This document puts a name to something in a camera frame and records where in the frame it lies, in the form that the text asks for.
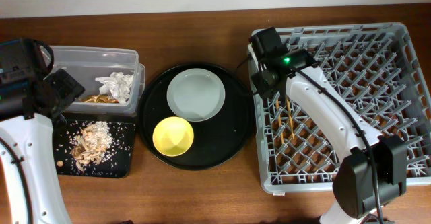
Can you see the wooden chopstick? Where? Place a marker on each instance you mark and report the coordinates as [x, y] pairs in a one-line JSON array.
[[279, 121], [290, 118]]

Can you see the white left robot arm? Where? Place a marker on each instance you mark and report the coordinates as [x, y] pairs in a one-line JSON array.
[[29, 108]]

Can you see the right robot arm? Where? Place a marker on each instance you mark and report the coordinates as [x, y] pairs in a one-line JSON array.
[[373, 167]]

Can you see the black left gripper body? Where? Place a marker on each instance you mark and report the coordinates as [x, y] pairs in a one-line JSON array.
[[70, 89]]

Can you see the clear plastic waste bin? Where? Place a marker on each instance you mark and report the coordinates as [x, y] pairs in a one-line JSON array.
[[85, 64]]

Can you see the food scraps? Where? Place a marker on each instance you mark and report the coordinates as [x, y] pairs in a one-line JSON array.
[[90, 145]]

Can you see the white tissue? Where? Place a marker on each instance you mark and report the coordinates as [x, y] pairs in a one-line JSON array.
[[117, 85]]

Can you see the gold brown snack wrapper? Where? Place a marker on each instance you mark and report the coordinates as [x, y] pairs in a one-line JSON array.
[[104, 98]]

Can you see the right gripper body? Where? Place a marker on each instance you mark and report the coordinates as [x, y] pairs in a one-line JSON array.
[[262, 84]]

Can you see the grey plate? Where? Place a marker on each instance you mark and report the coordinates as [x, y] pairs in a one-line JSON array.
[[196, 94]]

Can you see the grey dishwasher rack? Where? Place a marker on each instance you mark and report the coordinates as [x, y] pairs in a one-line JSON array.
[[374, 67]]

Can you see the yellow bowl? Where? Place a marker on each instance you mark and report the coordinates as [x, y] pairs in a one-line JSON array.
[[173, 136]]

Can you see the black rectangular tray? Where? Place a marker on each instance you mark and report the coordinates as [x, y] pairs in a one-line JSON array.
[[118, 160]]

